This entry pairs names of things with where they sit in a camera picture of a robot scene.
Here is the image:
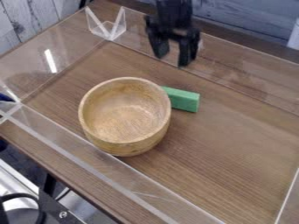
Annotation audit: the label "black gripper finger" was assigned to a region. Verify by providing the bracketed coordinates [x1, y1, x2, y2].
[178, 32, 202, 67]
[147, 28, 170, 59]

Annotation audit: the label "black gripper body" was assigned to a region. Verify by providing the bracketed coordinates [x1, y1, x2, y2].
[145, 0, 201, 36]

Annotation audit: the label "green rectangular block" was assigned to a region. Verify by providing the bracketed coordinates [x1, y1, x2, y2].
[163, 87, 202, 113]

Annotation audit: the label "brown wooden bowl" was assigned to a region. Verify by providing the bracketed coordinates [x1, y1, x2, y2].
[79, 77, 173, 157]

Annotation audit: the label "clear acrylic tray walls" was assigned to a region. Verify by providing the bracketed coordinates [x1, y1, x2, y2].
[0, 0, 299, 224]

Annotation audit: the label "blue object at left edge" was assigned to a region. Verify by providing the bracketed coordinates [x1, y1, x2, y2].
[0, 93, 15, 102]

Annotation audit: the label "black metal table bracket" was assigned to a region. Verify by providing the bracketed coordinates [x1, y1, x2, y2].
[39, 174, 87, 224]

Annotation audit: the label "black cable loop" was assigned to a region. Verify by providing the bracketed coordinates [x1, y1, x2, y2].
[0, 192, 47, 224]

